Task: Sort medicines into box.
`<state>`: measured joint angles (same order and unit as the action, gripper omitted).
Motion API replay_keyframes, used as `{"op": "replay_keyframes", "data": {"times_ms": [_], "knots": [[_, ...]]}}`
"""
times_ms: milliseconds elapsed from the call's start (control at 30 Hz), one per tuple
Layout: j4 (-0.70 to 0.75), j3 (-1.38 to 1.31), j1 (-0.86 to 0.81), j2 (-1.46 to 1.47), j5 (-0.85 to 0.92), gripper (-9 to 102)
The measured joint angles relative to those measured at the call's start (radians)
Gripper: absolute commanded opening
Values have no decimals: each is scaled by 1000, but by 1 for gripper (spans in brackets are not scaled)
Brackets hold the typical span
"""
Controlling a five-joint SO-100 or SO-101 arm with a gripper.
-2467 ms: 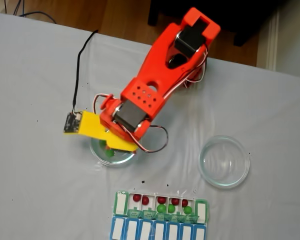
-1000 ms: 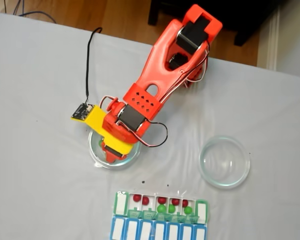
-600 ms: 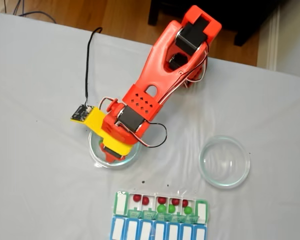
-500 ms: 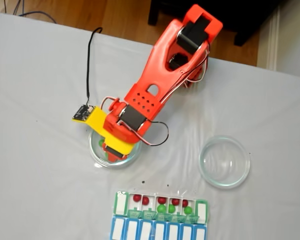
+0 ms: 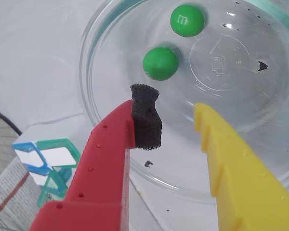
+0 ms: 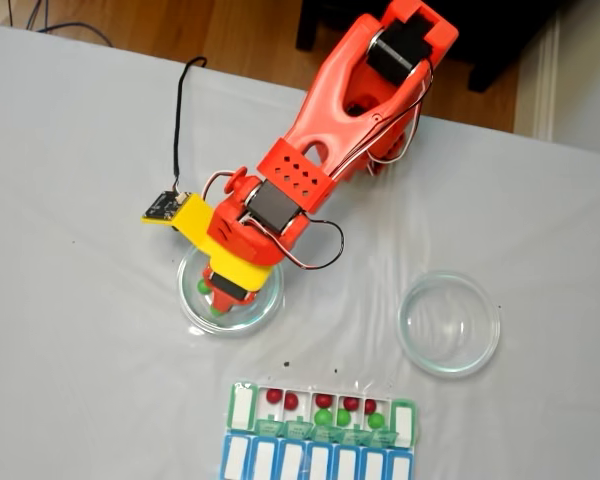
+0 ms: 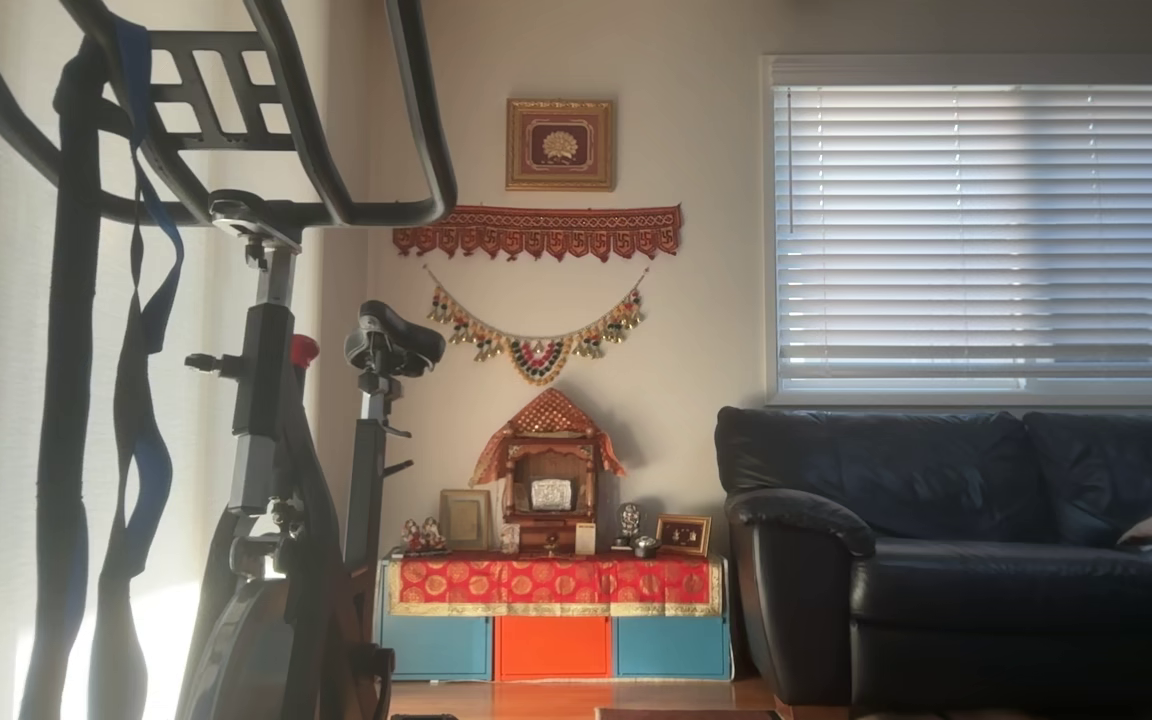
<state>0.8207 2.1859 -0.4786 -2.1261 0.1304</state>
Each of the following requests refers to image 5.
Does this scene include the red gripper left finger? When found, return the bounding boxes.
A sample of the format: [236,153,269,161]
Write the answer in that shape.
[28,83,164,231]

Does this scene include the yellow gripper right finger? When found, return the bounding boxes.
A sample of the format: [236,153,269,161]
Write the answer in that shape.
[193,103,289,231]

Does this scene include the green blue weekly pill organizer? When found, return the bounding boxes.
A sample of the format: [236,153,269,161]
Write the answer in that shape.
[11,137,82,208]

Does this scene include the clear glass bowl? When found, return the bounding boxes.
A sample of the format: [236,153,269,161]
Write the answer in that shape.
[79,0,289,205]

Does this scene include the printed newspaper sheet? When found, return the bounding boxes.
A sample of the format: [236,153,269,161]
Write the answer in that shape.
[0,157,43,231]

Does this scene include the green round pill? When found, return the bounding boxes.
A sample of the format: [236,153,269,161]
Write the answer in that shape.
[170,4,205,38]
[142,46,180,81]

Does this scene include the pale grey tablecloth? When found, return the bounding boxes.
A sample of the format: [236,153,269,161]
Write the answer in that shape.
[0,0,289,231]

